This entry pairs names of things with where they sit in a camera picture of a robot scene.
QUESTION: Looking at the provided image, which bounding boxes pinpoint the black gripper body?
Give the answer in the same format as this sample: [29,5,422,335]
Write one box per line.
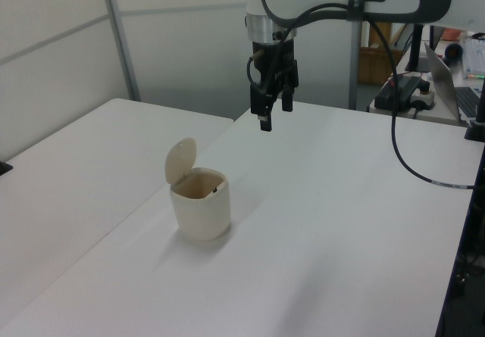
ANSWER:
[251,40,296,89]

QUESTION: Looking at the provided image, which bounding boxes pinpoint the small beige bin with lid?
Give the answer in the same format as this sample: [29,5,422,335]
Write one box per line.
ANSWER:
[165,136,232,243]

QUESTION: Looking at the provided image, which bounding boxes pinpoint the black power supply box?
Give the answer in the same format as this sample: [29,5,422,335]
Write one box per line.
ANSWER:
[377,75,424,108]

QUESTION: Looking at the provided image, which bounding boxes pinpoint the black monitor stand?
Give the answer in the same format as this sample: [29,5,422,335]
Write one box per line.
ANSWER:
[404,23,426,73]

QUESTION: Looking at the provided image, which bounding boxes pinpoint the emergency stop button box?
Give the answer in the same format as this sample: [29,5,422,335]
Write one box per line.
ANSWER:
[413,80,436,108]

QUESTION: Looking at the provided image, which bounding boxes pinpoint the silver laptop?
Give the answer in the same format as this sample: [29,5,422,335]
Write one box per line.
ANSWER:
[423,41,484,124]

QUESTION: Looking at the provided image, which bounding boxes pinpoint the dark blue round object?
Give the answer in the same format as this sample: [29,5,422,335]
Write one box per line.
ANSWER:
[444,41,464,64]

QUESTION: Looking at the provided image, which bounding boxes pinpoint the black clamped stand pole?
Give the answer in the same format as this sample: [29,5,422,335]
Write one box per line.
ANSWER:
[464,82,485,142]

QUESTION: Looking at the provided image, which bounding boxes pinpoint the grey metal partition post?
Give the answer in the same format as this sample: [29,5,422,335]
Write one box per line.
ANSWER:
[101,0,142,102]
[347,19,364,111]

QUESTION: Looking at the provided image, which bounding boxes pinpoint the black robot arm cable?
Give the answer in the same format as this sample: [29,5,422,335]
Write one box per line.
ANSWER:
[264,2,477,192]

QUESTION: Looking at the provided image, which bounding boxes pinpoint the black table side frame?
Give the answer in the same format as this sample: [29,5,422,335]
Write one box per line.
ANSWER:
[435,162,485,337]

